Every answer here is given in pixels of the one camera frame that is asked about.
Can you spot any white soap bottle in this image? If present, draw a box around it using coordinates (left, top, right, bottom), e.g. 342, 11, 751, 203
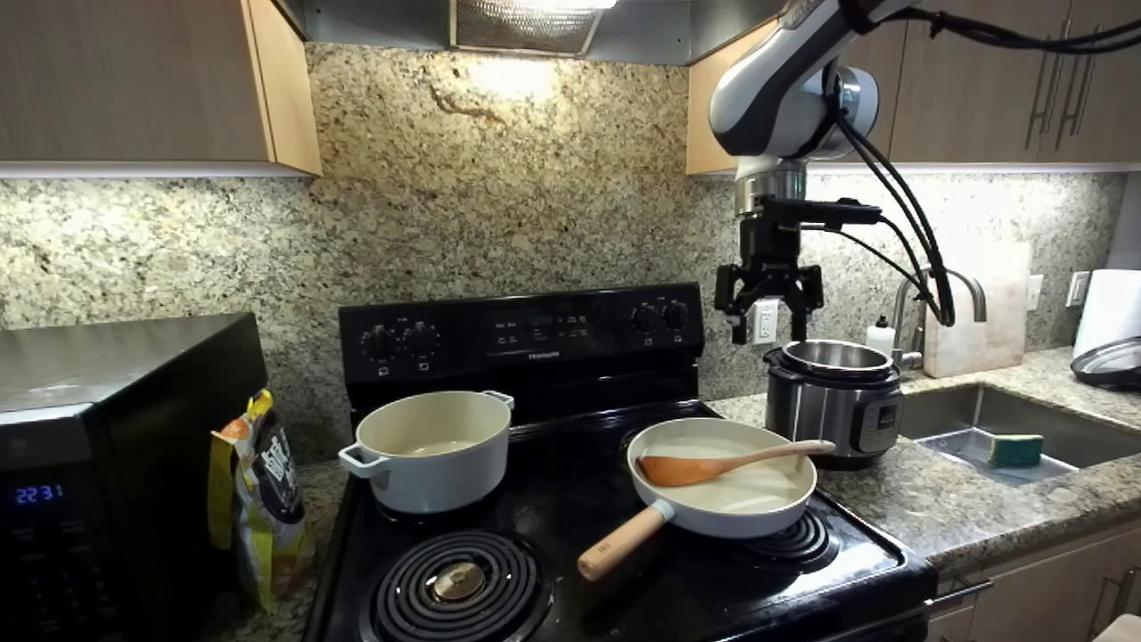
864, 318, 894, 357

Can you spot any left upper wooden cabinet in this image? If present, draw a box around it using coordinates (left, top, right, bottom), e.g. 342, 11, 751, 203
0, 0, 321, 179

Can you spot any lower wooden cabinet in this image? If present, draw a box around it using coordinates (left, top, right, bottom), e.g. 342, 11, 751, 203
927, 519, 1141, 642

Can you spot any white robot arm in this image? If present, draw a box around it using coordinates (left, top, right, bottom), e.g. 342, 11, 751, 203
708, 0, 915, 343

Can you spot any steel range hood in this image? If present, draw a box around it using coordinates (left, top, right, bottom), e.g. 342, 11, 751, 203
273, 0, 784, 66

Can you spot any stainless steel sink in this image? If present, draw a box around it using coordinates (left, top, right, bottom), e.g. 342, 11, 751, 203
900, 385, 1141, 483

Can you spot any stainless steel pressure cooker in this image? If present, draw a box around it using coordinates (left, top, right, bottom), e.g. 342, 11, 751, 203
767, 340, 901, 467

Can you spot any wooden cabinet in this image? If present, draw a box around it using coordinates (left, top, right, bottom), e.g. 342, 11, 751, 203
688, 0, 1141, 165
0, 0, 321, 179
927, 519, 1141, 642

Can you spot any black microwave oven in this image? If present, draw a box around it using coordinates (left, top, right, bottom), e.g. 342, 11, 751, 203
0, 313, 266, 642

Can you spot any yellow black snack bag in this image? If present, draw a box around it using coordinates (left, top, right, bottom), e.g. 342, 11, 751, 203
207, 389, 314, 611

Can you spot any chrome kitchen faucet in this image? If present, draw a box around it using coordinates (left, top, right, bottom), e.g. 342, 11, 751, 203
890, 268, 988, 375

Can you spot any white cutting board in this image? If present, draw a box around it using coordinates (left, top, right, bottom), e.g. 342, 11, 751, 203
923, 237, 1029, 378

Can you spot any white pot with handles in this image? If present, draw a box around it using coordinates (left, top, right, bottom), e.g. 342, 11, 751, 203
337, 389, 512, 513

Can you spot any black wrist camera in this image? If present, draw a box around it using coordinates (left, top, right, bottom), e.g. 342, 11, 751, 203
764, 196, 882, 228

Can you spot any green yellow sponge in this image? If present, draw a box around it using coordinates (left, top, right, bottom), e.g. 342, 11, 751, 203
988, 436, 1046, 467

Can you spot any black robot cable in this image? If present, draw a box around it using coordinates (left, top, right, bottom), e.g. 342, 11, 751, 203
816, 0, 1141, 331

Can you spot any white frying pan wooden handle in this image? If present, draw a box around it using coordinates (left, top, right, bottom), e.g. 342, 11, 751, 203
576, 417, 816, 582

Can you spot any wooden spatula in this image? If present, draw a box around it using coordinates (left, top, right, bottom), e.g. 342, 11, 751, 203
636, 437, 833, 489

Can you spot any right upper wooden cabinet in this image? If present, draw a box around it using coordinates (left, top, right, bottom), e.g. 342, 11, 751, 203
688, 0, 1141, 165

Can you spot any black round object on counter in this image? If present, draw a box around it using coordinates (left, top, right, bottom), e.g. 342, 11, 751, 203
1068, 335, 1141, 391

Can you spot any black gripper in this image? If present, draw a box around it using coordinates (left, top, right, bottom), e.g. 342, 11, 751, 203
713, 196, 824, 347

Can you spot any black electric stove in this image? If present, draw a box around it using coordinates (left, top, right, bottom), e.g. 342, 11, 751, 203
304, 281, 936, 642

